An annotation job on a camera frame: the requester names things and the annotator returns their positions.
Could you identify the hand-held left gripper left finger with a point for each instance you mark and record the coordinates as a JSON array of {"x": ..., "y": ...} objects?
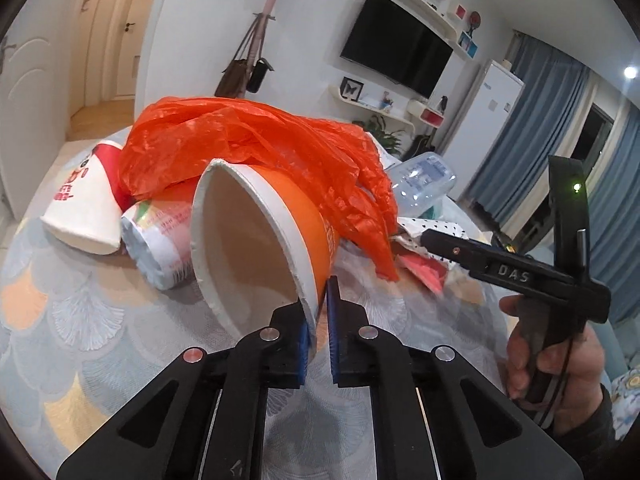
[{"x": 301, "y": 350}]

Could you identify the black hanging bag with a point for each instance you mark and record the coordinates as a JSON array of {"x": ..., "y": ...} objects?
[{"x": 259, "y": 75}]

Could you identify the person's right forearm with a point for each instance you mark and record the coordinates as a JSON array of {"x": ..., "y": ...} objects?
[{"x": 595, "y": 422}]

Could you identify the orange plastic bag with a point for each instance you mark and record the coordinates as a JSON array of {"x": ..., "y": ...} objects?
[{"x": 280, "y": 135}]

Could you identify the white labelled noodle cup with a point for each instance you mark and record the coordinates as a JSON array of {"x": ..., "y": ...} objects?
[{"x": 155, "y": 240}]

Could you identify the round decorative fan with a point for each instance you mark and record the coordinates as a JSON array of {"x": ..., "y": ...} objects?
[{"x": 475, "y": 20}]

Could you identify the polka dot paper wrapper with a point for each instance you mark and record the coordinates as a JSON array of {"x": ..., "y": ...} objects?
[{"x": 414, "y": 227}]

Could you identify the white low wall shelf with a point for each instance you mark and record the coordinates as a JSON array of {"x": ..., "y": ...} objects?
[{"x": 370, "y": 107}]

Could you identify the blue curtain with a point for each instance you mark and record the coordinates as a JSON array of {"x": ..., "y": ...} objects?
[
  {"x": 540, "y": 110},
  {"x": 627, "y": 210}
]

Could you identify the clear plastic bottle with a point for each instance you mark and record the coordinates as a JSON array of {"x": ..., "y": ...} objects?
[{"x": 425, "y": 180}]

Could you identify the orange paper bowl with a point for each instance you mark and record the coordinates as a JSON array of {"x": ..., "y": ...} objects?
[{"x": 240, "y": 250}]

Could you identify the black wall television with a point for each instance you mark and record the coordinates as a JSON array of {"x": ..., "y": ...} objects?
[{"x": 395, "y": 45}]

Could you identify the green potted plant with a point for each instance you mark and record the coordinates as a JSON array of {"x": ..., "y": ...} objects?
[{"x": 385, "y": 132}]

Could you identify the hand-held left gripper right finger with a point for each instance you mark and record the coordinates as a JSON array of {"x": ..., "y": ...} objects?
[{"x": 334, "y": 340}]

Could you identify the grey patterned tablecloth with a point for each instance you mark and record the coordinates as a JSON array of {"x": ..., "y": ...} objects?
[{"x": 100, "y": 310}]

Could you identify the round ceiling light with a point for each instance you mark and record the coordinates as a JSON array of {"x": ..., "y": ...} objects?
[{"x": 631, "y": 72}]

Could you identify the red wrapper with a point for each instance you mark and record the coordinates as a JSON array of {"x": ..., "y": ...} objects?
[{"x": 425, "y": 270}]

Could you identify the white wavy wall shelf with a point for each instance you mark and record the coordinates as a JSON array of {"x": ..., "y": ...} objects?
[{"x": 425, "y": 7}]

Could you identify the light blue patterned fabric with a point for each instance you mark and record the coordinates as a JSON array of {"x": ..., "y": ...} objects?
[{"x": 625, "y": 405}]

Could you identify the red and white box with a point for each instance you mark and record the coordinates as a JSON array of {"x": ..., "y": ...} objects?
[{"x": 432, "y": 119}]

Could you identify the pink coat rack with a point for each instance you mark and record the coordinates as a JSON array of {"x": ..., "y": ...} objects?
[{"x": 272, "y": 0}]

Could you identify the white room door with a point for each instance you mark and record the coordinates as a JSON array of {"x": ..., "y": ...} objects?
[{"x": 30, "y": 125}]

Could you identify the red and white paper cup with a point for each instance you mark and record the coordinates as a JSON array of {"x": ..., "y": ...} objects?
[{"x": 85, "y": 200}]

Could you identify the person's right hand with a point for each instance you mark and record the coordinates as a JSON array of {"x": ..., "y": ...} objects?
[{"x": 580, "y": 370}]

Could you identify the white hallway door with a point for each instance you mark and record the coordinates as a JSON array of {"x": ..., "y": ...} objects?
[{"x": 127, "y": 30}]

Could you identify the black picture frame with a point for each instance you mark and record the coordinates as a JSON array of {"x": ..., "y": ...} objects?
[{"x": 351, "y": 89}]

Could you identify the brown hanging bag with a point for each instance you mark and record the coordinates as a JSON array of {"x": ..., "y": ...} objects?
[{"x": 232, "y": 80}]

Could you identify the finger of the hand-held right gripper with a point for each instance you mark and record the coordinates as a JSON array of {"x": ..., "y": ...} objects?
[{"x": 450, "y": 246}]

